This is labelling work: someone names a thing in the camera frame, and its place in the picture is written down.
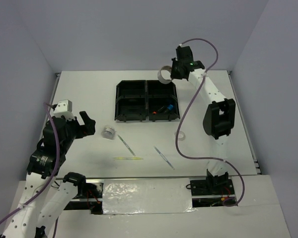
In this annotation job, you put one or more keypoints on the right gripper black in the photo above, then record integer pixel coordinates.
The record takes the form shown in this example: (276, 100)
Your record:
(173, 75)

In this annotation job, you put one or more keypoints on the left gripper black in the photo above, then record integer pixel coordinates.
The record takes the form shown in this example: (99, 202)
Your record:
(88, 128)

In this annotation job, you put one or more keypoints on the large brown-core tape roll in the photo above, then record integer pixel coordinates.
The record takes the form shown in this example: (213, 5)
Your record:
(160, 76)

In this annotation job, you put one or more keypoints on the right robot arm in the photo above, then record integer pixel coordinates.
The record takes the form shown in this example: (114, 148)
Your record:
(219, 118)

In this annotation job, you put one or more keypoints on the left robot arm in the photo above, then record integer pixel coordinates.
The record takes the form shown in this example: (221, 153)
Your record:
(34, 216)

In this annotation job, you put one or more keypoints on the silver tape roll in case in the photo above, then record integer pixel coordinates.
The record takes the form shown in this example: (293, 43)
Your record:
(108, 132)

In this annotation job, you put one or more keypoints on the clear pen grey stripes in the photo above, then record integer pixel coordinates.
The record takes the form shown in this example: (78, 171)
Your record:
(126, 145)

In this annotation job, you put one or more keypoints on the black four-compartment organizer tray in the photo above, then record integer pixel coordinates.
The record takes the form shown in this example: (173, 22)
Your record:
(137, 99)

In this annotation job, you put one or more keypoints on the yellow-green clear pen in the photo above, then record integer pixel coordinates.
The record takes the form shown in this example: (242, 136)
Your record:
(128, 158)

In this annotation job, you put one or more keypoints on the small clear tape roll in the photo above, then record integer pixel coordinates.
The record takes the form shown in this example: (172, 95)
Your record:
(180, 136)

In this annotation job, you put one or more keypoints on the clear pen blue ink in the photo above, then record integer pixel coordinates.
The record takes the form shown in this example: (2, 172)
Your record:
(165, 159)

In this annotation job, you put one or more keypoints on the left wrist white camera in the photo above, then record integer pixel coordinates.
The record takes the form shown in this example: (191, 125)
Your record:
(64, 108)

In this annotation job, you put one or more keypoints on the aluminium rail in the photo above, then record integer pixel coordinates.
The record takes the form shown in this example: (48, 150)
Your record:
(92, 192)

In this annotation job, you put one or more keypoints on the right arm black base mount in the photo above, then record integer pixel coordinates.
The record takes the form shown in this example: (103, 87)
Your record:
(202, 188)

